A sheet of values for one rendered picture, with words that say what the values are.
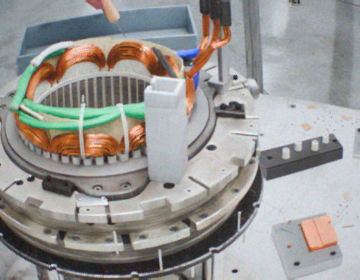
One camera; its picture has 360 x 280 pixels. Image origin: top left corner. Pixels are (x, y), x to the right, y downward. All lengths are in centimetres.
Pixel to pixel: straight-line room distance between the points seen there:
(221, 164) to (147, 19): 44
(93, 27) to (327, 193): 43
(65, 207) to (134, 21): 50
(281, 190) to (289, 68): 198
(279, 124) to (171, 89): 71
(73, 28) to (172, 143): 48
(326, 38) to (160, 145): 282
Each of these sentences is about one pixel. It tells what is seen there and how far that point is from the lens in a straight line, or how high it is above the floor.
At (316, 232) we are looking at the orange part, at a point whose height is 80.
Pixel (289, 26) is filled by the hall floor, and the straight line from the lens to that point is 370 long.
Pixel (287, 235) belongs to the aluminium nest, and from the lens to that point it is 127.
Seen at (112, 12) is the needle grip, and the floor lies 109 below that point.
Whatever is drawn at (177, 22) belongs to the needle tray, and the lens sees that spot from 129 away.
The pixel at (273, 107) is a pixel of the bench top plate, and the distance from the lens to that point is 158.
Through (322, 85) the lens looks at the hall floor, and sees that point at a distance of 327.
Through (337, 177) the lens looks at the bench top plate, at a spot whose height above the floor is 78.
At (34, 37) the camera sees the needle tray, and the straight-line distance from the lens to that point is 129.
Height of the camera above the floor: 159
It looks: 33 degrees down
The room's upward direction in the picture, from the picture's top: 2 degrees counter-clockwise
